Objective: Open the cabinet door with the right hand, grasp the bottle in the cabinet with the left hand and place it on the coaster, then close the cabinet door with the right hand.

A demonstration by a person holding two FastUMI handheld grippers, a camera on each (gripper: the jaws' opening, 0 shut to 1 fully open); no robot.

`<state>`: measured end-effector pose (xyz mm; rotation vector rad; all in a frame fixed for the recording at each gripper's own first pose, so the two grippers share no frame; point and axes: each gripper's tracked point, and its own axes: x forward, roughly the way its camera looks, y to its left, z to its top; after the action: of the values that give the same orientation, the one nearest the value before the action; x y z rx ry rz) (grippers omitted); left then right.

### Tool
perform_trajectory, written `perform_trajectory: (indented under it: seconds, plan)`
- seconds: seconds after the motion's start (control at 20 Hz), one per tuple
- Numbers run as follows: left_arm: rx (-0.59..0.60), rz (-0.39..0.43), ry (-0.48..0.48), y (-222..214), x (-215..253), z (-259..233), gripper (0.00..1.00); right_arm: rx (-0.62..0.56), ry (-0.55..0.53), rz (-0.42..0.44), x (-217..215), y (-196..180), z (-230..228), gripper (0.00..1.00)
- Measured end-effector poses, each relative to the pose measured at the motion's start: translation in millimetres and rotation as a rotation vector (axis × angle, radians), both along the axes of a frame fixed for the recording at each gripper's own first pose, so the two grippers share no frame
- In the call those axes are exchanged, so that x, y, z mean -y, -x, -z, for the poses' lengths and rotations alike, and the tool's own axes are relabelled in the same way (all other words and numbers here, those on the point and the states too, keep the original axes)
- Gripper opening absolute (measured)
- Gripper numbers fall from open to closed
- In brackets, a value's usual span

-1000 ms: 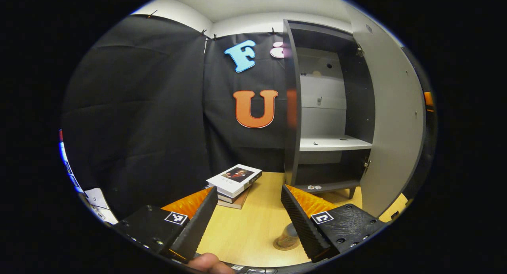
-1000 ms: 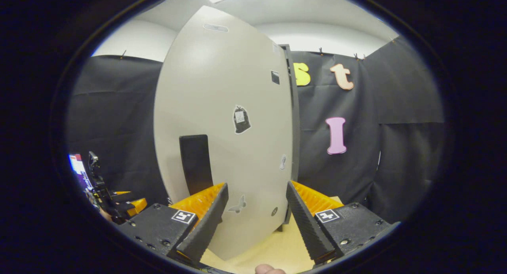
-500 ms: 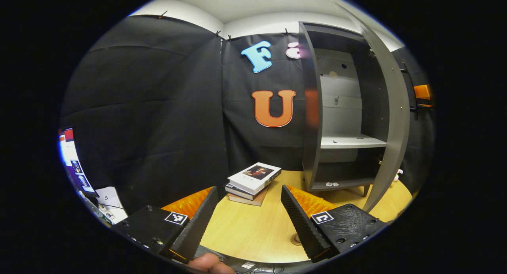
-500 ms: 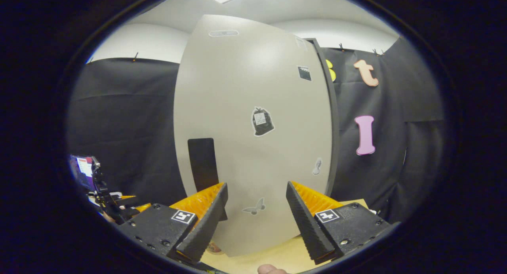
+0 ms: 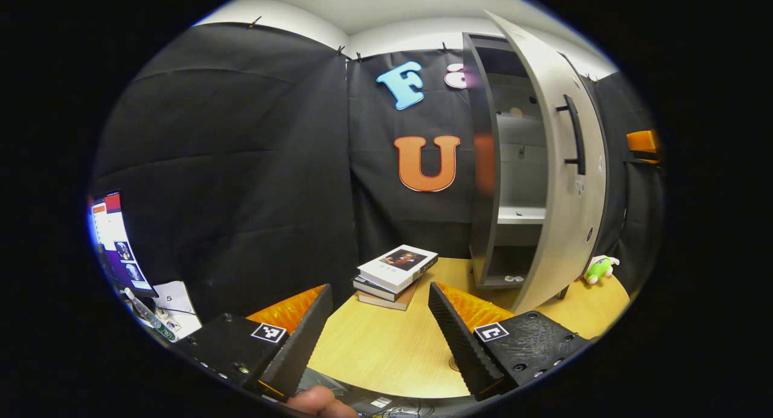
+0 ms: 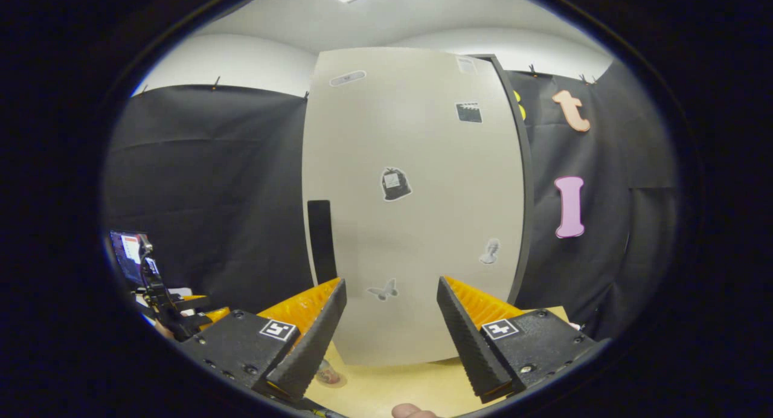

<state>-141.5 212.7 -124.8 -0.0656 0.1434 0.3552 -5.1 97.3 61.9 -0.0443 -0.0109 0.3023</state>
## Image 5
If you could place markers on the white book with picture cover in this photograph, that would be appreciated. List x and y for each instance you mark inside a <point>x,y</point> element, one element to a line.
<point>392,267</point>

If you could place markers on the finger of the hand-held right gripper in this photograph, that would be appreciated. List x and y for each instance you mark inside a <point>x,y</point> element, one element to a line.
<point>641,141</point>

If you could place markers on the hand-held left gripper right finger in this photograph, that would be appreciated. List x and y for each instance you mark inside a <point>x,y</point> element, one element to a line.
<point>459,345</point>

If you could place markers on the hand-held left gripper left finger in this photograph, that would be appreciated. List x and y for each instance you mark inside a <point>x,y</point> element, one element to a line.
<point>302,348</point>

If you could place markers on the black backdrop cloth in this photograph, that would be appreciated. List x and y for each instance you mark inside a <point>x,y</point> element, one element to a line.
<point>241,164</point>

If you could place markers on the pink and green plush toy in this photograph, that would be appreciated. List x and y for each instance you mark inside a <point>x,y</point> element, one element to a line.
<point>598,270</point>

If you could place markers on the dark grey cabinet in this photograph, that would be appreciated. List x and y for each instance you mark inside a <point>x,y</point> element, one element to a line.
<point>481,237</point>

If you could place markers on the grey cabinet door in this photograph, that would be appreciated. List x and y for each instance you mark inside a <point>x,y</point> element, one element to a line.
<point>555,225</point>

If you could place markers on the computer monitor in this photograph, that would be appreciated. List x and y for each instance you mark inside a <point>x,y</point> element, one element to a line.
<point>118,243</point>

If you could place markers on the white paper sheet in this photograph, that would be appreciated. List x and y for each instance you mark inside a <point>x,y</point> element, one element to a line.
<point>175,297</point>

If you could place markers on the dark book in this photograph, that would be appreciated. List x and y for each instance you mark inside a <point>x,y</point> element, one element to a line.
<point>377,289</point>

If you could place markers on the brown book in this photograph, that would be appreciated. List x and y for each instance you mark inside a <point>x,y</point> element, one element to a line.
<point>386,301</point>

